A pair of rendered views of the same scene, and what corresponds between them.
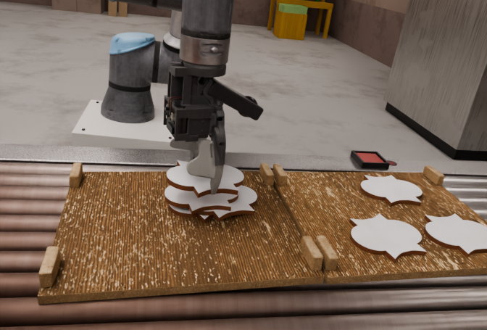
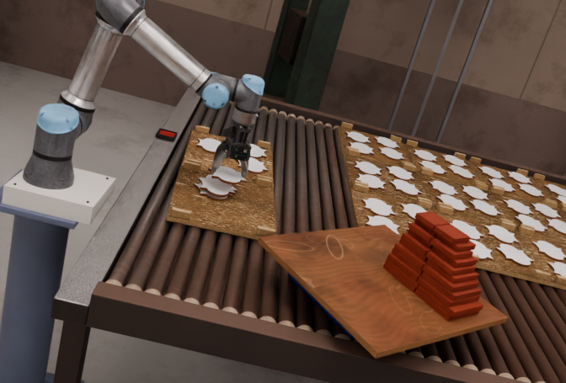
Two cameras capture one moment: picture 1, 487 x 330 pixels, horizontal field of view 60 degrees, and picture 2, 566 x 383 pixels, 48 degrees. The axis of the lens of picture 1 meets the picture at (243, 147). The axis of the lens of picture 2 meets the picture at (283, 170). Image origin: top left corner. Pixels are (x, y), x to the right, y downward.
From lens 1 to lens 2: 211 cm
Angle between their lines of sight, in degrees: 76
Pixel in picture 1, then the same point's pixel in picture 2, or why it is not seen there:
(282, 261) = (263, 190)
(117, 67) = (67, 143)
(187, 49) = (251, 119)
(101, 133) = (96, 198)
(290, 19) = not seen: outside the picture
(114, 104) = (63, 174)
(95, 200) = (205, 216)
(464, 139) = not seen: outside the picture
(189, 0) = (257, 99)
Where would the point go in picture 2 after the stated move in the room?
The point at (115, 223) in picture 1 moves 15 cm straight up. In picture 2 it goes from (228, 215) to (239, 174)
